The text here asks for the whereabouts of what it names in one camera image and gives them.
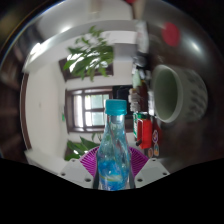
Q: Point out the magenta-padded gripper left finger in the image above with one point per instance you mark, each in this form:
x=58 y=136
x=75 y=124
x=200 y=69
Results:
x=75 y=171

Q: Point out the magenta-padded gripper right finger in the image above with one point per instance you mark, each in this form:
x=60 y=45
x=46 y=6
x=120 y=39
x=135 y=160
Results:
x=151 y=171

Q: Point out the clear blue-capped drink bottle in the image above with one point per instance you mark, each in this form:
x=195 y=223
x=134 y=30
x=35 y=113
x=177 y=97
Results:
x=113 y=156

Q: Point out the round printed sticker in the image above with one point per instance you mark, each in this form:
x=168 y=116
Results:
x=155 y=136
x=156 y=150
x=150 y=152

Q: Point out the red box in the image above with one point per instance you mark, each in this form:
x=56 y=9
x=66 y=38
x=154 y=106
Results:
x=145 y=131

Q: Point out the green packet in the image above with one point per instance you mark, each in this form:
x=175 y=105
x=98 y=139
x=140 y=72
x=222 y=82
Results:
x=135 y=123

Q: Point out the green exit sign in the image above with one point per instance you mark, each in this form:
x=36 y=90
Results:
x=63 y=117

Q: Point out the dark wooden double door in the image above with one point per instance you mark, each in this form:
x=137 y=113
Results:
x=90 y=110

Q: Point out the grey-green patterned cup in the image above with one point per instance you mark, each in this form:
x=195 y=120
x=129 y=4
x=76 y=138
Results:
x=190 y=95

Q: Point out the white printed magazine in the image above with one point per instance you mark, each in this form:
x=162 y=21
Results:
x=141 y=36

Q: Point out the flat round red coaster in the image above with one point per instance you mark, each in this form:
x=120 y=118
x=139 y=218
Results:
x=171 y=34

